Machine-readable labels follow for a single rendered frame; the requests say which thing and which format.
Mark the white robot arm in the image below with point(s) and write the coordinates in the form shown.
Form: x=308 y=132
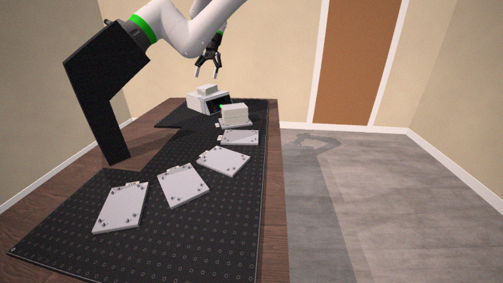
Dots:
x=160 y=19

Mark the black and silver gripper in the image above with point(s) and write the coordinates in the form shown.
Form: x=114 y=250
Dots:
x=210 y=53

